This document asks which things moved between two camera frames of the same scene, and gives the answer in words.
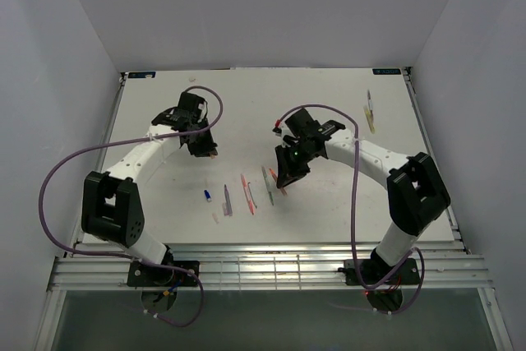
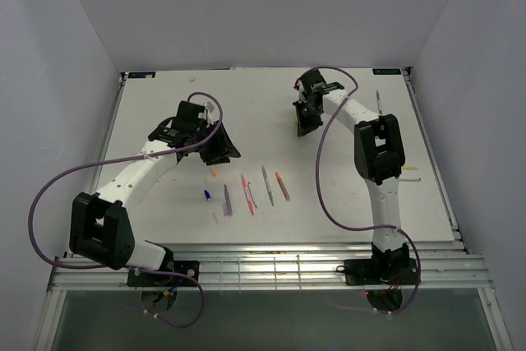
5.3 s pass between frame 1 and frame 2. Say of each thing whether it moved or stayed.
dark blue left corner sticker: stayed
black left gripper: moved
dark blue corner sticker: stayed
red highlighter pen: stayed
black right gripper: moved
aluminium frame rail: stayed
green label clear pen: stayed
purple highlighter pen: stayed
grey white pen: moved
